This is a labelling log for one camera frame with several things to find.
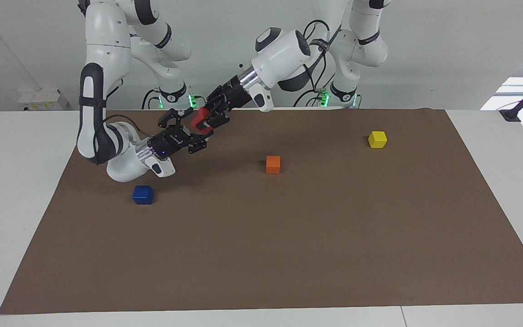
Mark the brown table mat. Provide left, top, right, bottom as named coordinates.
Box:
left=0, top=108, right=523, bottom=315

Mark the blue wooden block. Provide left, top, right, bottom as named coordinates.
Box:
left=132, top=185, right=154, bottom=205

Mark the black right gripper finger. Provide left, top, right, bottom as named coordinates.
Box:
left=188, top=135, right=208, bottom=154
left=158, top=109, right=183, bottom=129

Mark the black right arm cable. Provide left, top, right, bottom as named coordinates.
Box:
left=103, top=114, right=153, bottom=139

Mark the red wooden block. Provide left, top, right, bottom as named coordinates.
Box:
left=191, top=107, right=214, bottom=136

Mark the white power box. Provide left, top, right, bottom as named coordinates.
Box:
left=18, top=89, right=69, bottom=111

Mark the yellow wooden block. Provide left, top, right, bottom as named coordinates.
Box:
left=368, top=131, right=388, bottom=149

